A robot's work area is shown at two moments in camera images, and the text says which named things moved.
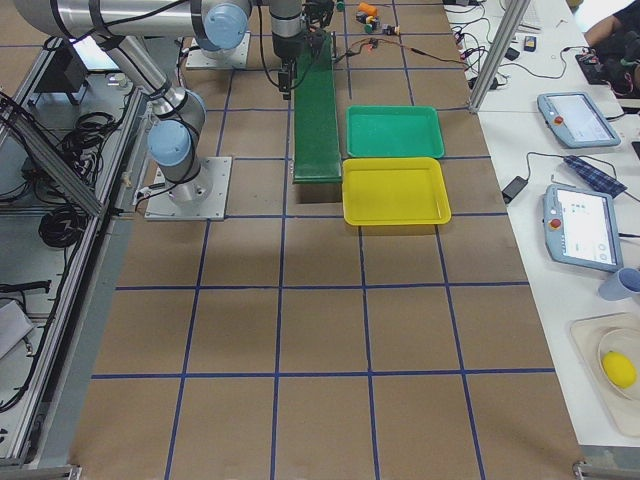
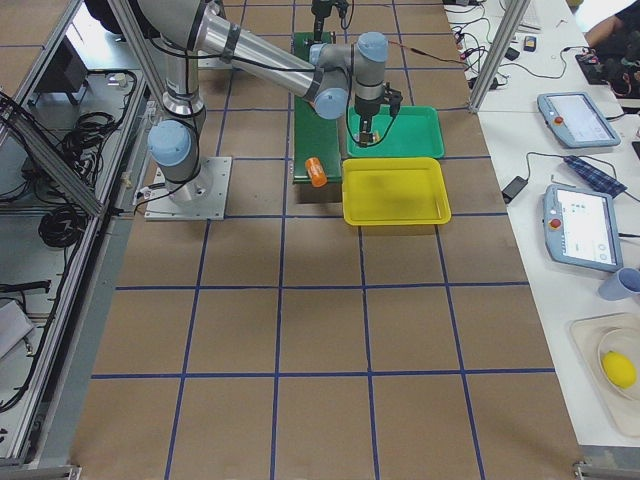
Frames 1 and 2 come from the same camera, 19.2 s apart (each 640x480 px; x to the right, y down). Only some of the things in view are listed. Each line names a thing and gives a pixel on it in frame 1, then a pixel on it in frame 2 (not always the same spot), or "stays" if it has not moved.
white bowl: [627, 341] stays
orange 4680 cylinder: [369, 9] → [317, 173]
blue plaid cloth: [595, 177] stays
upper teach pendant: [574, 119] stays
